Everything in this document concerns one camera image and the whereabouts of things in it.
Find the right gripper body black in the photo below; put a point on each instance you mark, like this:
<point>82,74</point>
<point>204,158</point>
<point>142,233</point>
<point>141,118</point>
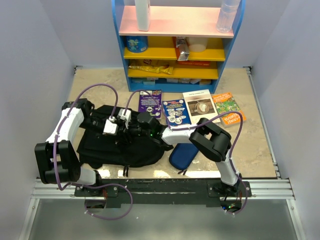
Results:
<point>135,130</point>

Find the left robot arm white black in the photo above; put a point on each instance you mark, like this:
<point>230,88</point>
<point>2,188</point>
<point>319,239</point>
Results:
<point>58,151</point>

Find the yellow chips bag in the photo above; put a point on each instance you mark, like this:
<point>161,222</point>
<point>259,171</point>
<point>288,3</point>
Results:
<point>152,66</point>

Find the white coffee cover book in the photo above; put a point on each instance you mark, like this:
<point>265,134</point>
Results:
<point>199,105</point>

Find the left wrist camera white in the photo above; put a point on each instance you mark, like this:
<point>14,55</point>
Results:
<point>110,126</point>

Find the blue round tin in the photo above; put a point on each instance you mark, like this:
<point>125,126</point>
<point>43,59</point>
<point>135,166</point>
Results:
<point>137,44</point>

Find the aluminium rail frame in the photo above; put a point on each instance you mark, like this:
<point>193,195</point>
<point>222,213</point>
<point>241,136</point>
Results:
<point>269,214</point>

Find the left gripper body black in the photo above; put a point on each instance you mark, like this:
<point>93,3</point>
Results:
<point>94,124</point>

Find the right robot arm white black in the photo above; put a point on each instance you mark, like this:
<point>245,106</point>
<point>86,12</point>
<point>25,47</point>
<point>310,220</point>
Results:
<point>211,140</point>

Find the purple book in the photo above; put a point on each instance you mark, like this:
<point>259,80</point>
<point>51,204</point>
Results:
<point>150,102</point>

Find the white carton on shelf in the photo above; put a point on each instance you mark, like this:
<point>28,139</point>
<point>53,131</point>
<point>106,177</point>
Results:
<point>143,14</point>

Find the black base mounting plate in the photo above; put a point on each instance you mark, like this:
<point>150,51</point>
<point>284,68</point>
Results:
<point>165,191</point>

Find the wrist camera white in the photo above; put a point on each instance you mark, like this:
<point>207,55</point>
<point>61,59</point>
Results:
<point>125,115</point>
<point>110,126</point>

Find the orange flat box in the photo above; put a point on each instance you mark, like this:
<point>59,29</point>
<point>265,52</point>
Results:
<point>194,63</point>

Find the orange treehouse book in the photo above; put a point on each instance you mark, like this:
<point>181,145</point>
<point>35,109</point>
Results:
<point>225,102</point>

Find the white plastic tub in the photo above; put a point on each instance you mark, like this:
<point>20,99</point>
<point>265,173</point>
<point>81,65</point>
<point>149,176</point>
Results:
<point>197,44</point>

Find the clear plastic bottle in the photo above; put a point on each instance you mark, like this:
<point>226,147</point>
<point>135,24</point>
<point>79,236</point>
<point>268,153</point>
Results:
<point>227,15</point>

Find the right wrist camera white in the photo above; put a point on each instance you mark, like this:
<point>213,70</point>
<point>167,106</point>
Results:
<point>125,115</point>

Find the blue comic book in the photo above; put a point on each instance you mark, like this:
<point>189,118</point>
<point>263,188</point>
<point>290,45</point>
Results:
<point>176,112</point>

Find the blue shelf unit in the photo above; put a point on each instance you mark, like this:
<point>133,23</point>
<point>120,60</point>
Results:
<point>166,23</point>

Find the black backpack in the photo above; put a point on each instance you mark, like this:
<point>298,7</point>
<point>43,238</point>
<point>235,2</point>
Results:
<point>97,149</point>

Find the silver orange snack bag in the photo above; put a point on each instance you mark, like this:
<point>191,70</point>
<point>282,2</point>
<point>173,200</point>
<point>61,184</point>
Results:
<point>181,48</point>

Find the blue zip pencil case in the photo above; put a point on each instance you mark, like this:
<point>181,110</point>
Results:
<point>182,156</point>

